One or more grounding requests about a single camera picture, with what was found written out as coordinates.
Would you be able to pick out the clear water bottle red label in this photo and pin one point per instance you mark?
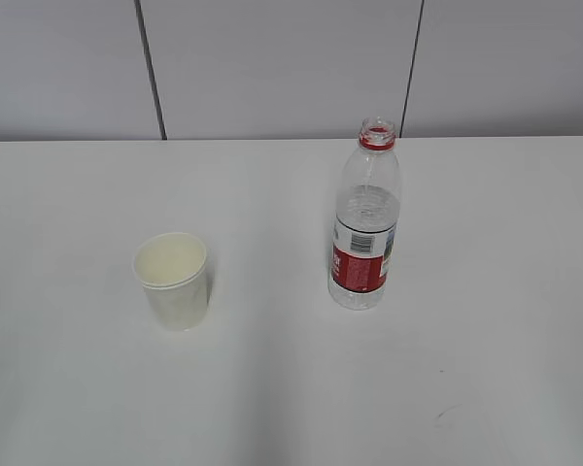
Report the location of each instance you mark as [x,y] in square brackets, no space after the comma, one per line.
[368,201]

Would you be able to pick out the white paper cup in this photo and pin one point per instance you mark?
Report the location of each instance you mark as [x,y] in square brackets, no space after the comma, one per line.
[171,268]

